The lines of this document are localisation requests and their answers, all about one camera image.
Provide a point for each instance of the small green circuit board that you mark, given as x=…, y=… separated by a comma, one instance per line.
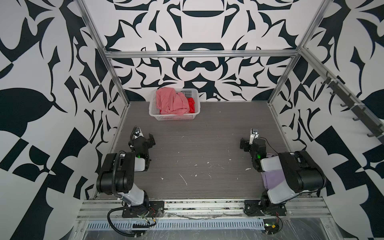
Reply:
x=272, y=226

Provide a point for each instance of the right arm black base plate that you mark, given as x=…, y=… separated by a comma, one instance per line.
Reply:
x=257, y=208

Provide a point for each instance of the red t shirt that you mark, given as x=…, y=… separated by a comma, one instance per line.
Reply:
x=191, y=103

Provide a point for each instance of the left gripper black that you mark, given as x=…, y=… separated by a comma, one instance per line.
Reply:
x=149, y=141

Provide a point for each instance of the black wall hook rack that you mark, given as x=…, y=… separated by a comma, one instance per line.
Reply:
x=351, y=102

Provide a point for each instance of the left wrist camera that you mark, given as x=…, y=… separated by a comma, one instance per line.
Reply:
x=136, y=133

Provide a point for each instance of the white plastic basket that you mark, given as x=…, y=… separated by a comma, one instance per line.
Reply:
x=189, y=93

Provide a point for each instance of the pink t shirt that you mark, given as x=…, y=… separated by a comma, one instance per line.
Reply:
x=170, y=102

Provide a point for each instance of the folded purple t shirt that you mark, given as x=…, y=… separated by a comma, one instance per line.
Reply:
x=272, y=172

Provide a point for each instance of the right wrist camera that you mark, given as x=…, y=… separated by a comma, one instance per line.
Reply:
x=254, y=134

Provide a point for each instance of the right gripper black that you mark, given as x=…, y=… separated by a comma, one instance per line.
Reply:
x=245, y=144

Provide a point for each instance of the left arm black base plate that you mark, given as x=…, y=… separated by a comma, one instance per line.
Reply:
x=149, y=209

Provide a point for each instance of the white slotted cable duct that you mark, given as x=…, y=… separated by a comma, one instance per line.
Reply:
x=186, y=224

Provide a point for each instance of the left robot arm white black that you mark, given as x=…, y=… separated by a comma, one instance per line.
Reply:
x=117, y=174

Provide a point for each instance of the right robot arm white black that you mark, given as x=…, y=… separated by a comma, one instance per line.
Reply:
x=285, y=175

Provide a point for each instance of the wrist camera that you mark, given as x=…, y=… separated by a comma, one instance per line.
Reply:
x=254, y=134
x=136, y=133

